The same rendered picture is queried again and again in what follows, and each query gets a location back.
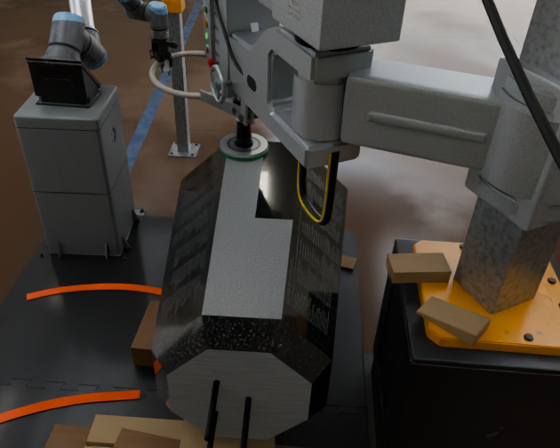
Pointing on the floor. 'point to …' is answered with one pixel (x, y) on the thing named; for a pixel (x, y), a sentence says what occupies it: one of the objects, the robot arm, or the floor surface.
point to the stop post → (181, 148)
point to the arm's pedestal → (79, 174)
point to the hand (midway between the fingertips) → (165, 71)
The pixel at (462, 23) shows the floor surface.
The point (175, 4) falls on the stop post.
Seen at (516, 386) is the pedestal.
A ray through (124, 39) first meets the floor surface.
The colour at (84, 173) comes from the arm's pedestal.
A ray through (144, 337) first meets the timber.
